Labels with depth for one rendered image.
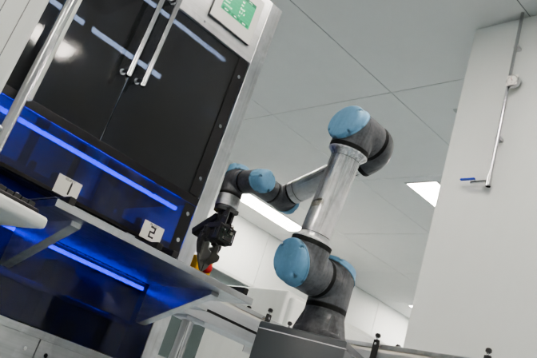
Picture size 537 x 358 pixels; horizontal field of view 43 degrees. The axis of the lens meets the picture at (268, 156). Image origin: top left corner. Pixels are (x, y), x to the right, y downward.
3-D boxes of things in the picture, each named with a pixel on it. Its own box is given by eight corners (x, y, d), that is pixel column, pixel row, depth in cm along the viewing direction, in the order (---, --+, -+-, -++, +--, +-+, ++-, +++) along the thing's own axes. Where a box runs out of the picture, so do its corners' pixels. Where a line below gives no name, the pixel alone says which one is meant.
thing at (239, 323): (161, 300, 244) (177, 259, 250) (137, 297, 256) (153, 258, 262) (288, 359, 283) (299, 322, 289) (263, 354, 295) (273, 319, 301)
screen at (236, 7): (208, 13, 258) (225, -30, 266) (247, 46, 270) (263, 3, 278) (209, 13, 257) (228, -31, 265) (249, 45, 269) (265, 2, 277)
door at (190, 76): (99, 141, 225) (164, -2, 247) (196, 199, 249) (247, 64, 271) (101, 141, 224) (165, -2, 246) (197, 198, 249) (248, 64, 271)
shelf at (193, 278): (-18, 210, 204) (-16, 204, 204) (161, 295, 243) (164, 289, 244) (54, 205, 168) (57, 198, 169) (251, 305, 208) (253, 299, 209)
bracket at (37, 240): (-2, 263, 198) (17, 221, 203) (7, 267, 199) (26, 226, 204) (51, 268, 173) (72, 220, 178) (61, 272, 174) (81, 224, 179)
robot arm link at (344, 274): (356, 316, 191) (367, 270, 197) (326, 300, 183) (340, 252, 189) (323, 312, 200) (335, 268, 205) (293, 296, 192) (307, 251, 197)
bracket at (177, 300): (135, 321, 226) (149, 284, 231) (142, 324, 228) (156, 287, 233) (197, 332, 201) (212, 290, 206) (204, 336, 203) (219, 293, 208)
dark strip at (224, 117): (167, 248, 238) (239, 57, 268) (177, 253, 241) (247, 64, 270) (169, 248, 237) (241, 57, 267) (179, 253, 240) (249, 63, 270)
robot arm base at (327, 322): (349, 355, 191) (358, 320, 195) (335, 341, 179) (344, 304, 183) (300, 342, 198) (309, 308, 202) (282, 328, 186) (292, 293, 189)
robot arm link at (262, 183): (286, 180, 221) (262, 180, 229) (263, 163, 214) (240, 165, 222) (279, 201, 218) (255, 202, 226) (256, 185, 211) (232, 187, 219)
